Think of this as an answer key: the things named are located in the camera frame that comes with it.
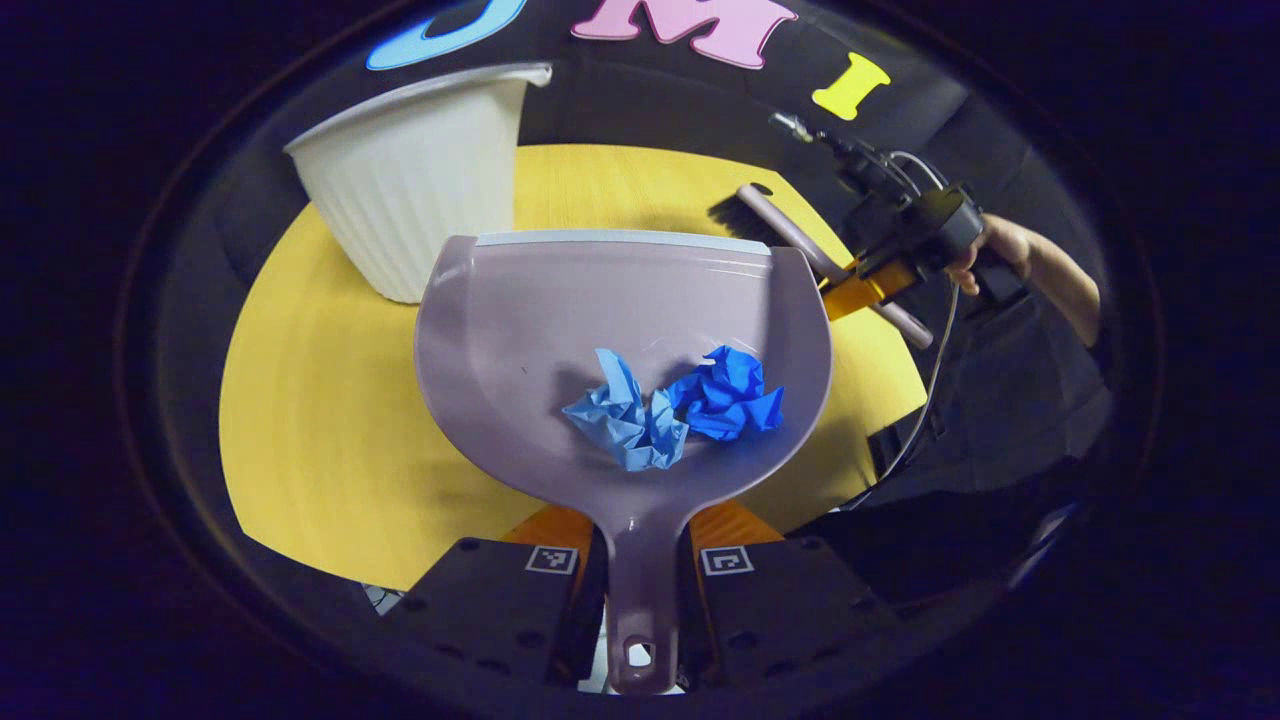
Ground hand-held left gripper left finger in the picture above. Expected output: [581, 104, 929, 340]
[385, 505, 606, 691]

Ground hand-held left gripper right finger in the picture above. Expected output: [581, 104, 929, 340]
[683, 500, 901, 686]

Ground small lilac broom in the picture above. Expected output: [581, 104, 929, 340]
[708, 183, 934, 351]

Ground dark blue paper trash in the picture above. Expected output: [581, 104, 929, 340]
[668, 345, 786, 442]

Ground light blue paper trash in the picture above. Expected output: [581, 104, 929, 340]
[562, 348, 691, 472]

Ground lilac plastic dustpan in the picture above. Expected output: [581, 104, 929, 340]
[414, 230, 834, 696]

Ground white ribbed garbage bin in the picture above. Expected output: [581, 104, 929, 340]
[283, 63, 553, 305]

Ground wooden desktop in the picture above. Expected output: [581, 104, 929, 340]
[218, 143, 929, 591]

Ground person's dark clothing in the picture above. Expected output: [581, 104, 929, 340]
[790, 290, 1116, 611]

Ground black backdrop cloth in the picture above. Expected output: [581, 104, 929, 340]
[140, 0, 1111, 641]

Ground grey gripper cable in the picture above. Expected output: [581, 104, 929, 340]
[840, 280, 961, 513]

